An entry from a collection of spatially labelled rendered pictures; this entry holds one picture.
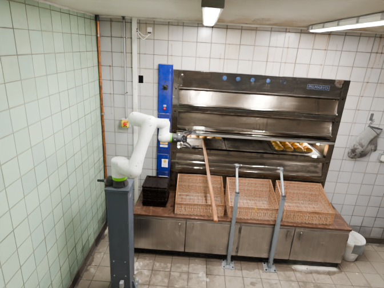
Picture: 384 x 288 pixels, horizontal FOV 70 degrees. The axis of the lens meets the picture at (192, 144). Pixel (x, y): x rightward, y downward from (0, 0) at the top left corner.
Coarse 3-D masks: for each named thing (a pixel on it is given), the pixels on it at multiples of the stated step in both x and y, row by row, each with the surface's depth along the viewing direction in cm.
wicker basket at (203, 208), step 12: (180, 180) 343; (192, 180) 342; (180, 192) 344; (192, 192) 344; (204, 192) 344; (216, 192) 344; (180, 204) 304; (192, 204) 303; (204, 204) 303; (216, 204) 303
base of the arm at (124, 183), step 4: (108, 176) 238; (100, 180) 235; (104, 180) 234; (108, 180) 233; (112, 180) 233; (124, 180) 233; (108, 184) 233; (112, 184) 234; (116, 184) 231; (120, 184) 231; (124, 184) 234; (128, 184) 238; (120, 188) 232
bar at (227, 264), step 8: (176, 160) 301; (264, 168) 299; (272, 168) 298; (280, 168) 298; (280, 176) 298; (280, 200) 289; (280, 208) 289; (232, 216) 297; (280, 216) 292; (232, 224) 298; (280, 224) 296; (232, 232) 302; (232, 240) 305; (272, 248) 307; (272, 256) 310; (224, 264) 318; (232, 264) 319; (264, 264) 322; (272, 264) 314; (272, 272) 312
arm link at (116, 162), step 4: (120, 156) 234; (112, 160) 227; (116, 160) 226; (120, 160) 226; (124, 160) 225; (112, 164) 227; (116, 164) 224; (120, 164) 223; (112, 168) 228; (116, 168) 225; (120, 168) 222; (112, 172) 229; (116, 172) 227; (120, 172) 224; (112, 176) 231; (116, 176) 229; (120, 176) 229; (124, 176) 231; (116, 180) 230; (120, 180) 231
